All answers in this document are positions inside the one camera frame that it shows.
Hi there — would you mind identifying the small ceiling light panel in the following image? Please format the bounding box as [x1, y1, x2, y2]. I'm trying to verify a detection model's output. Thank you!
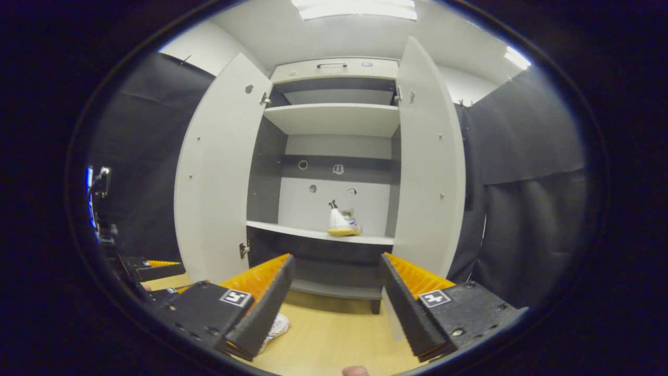
[505, 46, 531, 70]

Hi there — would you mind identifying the white shoe cabinet door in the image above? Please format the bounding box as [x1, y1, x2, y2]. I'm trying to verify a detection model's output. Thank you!
[174, 52, 273, 285]
[381, 36, 467, 343]

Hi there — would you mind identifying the thin white cabinet shelf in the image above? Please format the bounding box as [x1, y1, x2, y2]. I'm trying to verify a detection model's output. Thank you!
[246, 220, 395, 246]

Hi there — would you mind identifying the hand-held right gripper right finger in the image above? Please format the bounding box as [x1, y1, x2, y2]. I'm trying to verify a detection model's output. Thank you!
[379, 252, 529, 363]

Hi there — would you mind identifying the black backdrop cloth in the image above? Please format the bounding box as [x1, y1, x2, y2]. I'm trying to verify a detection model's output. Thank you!
[449, 68, 590, 309]
[86, 52, 216, 283]

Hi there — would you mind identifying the wide white cabinet shelf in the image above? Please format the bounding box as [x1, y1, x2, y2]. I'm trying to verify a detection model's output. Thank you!
[263, 103, 401, 138]

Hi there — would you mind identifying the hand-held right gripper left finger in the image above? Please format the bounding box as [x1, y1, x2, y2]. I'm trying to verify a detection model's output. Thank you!
[151, 254, 296, 362]

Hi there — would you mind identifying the white canvas shoe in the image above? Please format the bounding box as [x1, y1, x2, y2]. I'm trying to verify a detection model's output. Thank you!
[258, 313, 291, 356]
[327, 205, 363, 237]

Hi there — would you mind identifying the white and grey shoe cabinet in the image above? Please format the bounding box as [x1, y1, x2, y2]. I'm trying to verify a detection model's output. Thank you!
[245, 56, 402, 315]

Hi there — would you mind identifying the dark stand device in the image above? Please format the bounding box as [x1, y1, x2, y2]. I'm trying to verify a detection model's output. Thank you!
[93, 166, 122, 256]

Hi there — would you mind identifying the blue lit screen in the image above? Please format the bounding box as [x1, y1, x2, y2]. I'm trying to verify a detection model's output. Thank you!
[85, 166, 96, 230]

